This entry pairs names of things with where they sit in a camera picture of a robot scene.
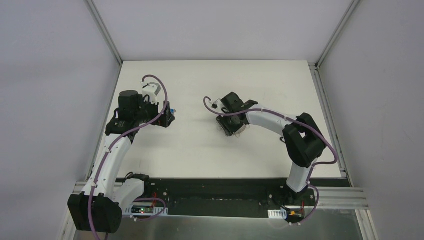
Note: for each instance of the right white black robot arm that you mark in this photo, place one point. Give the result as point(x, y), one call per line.
point(299, 133)

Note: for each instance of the round metal keyring disc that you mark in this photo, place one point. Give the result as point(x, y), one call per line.
point(232, 129)

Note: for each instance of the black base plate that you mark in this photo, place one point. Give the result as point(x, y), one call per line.
point(223, 197)

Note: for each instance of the right white cable duct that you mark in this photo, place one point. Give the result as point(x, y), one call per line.
point(277, 214)

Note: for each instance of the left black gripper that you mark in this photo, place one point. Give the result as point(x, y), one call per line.
point(165, 118)

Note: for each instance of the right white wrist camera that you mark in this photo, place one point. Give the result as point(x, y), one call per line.
point(217, 104)

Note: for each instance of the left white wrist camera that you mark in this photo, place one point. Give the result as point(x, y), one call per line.
point(151, 90)

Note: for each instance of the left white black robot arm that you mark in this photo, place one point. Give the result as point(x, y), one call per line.
point(98, 207)

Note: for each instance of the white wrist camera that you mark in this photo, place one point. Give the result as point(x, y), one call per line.
point(217, 104)
point(151, 90)

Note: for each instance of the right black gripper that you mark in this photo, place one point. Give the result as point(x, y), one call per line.
point(227, 125)

